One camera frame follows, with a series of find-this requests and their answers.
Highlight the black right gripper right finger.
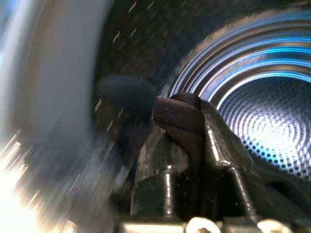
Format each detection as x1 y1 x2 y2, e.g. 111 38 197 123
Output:
194 101 258 219

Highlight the black hemmed garment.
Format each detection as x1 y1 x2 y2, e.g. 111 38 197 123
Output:
116 93 311 233

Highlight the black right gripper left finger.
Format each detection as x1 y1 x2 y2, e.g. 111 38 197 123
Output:
132 128 192 216

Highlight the steel perforated washer drum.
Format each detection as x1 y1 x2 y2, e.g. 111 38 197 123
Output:
94 0 311 180

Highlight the dark drum lifter paddle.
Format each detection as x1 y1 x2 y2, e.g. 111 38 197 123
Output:
98 75 158 122

